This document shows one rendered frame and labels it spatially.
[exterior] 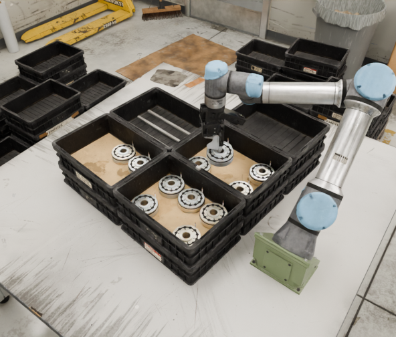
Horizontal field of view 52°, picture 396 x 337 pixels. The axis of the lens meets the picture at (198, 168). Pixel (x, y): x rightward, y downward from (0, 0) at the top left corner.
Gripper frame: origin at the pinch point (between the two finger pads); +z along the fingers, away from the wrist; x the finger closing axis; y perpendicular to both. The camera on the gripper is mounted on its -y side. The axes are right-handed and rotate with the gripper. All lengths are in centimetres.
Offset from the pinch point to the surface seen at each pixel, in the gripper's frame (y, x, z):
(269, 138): -28.6, -20.6, 16.3
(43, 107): 89, -116, 50
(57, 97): 81, -127, 50
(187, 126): 6.7, -36.1, 16.2
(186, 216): 16.1, 18.8, 16.2
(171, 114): 13, -47, 16
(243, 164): -12.4, -5.8, 16.2
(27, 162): 84, -39, 29
